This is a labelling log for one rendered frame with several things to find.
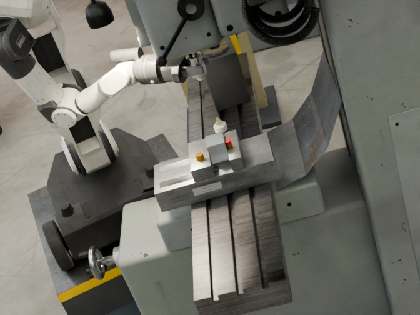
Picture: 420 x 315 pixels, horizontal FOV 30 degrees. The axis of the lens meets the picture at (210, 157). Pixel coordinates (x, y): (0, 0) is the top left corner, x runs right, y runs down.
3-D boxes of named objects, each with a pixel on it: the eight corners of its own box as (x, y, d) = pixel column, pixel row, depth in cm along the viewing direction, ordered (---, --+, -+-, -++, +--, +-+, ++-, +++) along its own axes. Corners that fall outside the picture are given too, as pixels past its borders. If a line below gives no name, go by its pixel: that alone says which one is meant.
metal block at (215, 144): (212, 164, 221) (206, 147, 218) (210, 152, 226) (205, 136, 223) (230, 159, 221) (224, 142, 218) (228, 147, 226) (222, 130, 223)
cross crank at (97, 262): (89, 290, 262) (75, 264, 256) (92, 266, 272) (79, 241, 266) (134, 279, 260) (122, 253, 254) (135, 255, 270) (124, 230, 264)
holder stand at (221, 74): (217, 112, 261) (199, 60, 250) (207, 83, 279) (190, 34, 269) (251, 100, 261) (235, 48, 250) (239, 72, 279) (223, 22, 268)
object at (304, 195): (167, 254, 240) (155, 225, 233) (168, 188, 269) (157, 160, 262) (327, 214, 234) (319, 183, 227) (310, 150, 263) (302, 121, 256)
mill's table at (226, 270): (202, 324, 195) (192, 301, 190) (192, 86, 298) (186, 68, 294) (293, 302, 192) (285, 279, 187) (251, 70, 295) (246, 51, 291)
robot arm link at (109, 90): (132, 82, 228) (104, 104, 236) (145, 69, 235) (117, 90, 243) (118, 65, 227) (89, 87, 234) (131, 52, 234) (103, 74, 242)
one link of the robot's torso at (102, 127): (68, 159, 328) (56, 134, 321) (112, 140, 331) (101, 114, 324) (78, 182, 311) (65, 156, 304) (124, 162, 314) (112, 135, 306)
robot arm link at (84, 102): (112, 104, 238) (74, 132, 249) (117, 81, 245) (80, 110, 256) (84, 85, 233) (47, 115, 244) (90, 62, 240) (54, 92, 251)
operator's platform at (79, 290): (60, 257, 379) (27, 194, 357) (188, 198, 388) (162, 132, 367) (95, 365, 314) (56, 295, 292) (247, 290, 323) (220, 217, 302)
